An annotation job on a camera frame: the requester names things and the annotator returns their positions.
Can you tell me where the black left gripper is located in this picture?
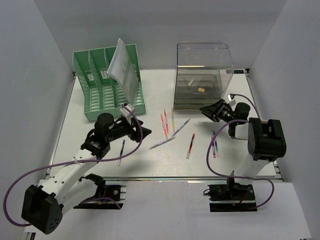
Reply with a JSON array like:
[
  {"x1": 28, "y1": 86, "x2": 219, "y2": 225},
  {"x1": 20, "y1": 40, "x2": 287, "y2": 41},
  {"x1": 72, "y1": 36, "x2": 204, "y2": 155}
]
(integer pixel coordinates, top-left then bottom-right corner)
[{"x1": 106, "y1": 116, "x2": 152, "y2": 143}]

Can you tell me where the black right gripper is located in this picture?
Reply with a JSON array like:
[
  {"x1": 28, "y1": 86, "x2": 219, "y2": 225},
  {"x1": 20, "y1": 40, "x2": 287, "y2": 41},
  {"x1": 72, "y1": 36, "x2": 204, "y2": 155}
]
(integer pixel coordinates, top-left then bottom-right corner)
[{"x1": 200, "y1": 98, "x2": 237, "y2": 124}]

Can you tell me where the clear acrylic drawer cabinet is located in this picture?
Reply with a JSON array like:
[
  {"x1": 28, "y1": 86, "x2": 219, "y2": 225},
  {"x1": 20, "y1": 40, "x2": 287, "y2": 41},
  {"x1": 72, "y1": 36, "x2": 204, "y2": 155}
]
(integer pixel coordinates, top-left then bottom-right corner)
[{"x1": 173, "y1": 41, "x2": 234, "y2": 110}]

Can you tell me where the clear plastic document folder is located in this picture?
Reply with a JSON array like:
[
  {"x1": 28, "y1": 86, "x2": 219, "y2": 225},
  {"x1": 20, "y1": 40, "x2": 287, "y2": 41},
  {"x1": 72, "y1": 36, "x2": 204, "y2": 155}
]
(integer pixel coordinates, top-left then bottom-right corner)
[{"x1": 107, "y1": 38, "x2": 139, "y2": 105}]

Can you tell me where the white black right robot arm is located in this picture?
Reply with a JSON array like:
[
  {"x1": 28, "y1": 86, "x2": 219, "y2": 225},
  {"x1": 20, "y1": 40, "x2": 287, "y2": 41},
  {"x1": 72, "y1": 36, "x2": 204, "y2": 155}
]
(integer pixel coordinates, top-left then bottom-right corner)
[{"x1": 199, "y1": 99, "x2": 287, "y2": 200}]

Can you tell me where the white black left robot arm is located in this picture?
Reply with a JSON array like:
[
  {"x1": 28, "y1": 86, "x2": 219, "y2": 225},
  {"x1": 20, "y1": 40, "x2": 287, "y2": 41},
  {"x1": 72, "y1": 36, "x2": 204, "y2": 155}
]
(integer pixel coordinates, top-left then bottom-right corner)
[{"x1": 21, "y1": 113, "x2": 152, "y2": 235}]

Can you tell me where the orange pen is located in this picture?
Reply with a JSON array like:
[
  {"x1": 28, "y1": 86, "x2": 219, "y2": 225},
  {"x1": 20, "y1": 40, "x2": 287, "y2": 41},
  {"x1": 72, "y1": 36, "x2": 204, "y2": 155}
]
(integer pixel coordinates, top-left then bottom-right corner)
[{"x1": 160, "y1": 114, "x2": 168, "y2": 139}]

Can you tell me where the red pink pen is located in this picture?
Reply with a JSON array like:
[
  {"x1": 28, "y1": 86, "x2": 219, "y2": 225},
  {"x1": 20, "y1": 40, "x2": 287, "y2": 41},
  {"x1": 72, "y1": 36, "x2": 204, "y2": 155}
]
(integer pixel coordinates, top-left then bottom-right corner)
[{"x1": 163, "y1": 109, "x2": 169, "y2": 134}]

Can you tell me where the yellow pen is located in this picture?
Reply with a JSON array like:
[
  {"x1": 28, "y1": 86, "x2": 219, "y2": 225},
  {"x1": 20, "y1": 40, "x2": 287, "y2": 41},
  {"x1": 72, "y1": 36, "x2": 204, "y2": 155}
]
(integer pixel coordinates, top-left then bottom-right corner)
[{"x1": 171, "y1": 108, "x2": 176, "y2": 133}]

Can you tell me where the grey clear pen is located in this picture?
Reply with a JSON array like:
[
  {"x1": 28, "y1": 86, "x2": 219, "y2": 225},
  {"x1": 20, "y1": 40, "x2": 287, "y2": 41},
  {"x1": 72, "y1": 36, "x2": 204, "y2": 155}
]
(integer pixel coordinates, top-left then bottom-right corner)
[{"x1": 149, "y1": 136, "x2": 176, "y2": 150}]

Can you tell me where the dark red pen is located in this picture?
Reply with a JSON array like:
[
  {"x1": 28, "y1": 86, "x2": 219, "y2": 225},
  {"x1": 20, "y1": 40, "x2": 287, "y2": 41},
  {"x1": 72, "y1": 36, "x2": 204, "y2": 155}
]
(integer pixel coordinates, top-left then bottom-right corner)
[{"x1": 185, "y1": 133, "x2": 195, "y2": 160}]

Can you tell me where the light blue pen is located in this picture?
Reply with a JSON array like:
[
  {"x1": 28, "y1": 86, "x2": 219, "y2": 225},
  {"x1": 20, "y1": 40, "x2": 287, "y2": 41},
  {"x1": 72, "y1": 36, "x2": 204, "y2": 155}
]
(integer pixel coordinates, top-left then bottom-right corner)
[{"x1": 171, "y1": 118, "x2": 191, "y2": 137}]

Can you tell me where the dark blue pen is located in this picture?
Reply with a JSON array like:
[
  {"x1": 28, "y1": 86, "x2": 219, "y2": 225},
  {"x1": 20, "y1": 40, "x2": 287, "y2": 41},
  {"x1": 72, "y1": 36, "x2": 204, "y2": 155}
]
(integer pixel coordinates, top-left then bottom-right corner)
[{"x1": 117, "y1": 139, "x2": 126, "y2": 167}]

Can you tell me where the green file organizer rack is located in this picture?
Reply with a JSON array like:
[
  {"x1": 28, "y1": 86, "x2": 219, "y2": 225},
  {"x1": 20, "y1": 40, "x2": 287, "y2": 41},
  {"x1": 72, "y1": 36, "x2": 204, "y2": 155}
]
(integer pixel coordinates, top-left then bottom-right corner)
[{"x1": 72, "y1": 43, "x2": 147, "y2": 121}]

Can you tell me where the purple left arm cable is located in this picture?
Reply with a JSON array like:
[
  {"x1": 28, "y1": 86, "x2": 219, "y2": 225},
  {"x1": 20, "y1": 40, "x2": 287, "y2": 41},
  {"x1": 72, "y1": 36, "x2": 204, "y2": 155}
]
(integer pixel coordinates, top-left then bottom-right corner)
[{"x1": 2, "y1": 102, "x2": 144, "y2": 227}]

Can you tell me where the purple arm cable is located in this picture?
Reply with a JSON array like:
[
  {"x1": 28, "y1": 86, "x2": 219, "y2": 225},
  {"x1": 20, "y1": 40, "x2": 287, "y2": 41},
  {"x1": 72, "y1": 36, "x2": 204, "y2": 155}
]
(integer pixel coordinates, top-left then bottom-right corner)
[
  {"x1": 2, "y1": 102, "x2": 144, "y2": 227},
  {"x1": 206, "y1": 93, "x2": 275, "y2": 208}
]

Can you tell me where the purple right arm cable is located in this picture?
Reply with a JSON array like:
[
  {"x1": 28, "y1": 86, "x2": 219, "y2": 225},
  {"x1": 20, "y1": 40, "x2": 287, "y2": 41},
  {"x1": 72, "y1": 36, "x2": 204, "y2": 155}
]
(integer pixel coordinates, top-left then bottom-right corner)
[{"x1": 206, "y1": 93, "x2": 275, "y2": 208}]

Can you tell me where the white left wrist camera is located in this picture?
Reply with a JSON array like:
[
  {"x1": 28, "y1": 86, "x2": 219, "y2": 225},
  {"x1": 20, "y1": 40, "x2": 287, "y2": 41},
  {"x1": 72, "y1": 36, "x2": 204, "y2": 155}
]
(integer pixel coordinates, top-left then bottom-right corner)
[{"x1": 119, "y1": 103, "x2": 137, "y2": 124}]

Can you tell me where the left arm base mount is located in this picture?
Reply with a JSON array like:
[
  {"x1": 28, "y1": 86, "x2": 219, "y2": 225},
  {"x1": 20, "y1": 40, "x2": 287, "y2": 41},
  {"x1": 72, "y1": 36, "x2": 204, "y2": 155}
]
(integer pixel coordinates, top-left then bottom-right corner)
[{"x1": 74, "y1": 173, "x2": 127, "y2": 210}]

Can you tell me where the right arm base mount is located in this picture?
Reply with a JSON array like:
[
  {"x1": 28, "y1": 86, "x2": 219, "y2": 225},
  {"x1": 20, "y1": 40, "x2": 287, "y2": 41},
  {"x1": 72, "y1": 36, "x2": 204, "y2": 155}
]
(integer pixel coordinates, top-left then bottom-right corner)
[{"x1": 203, "y1": 171, "x2": 258, "y2": 213}]

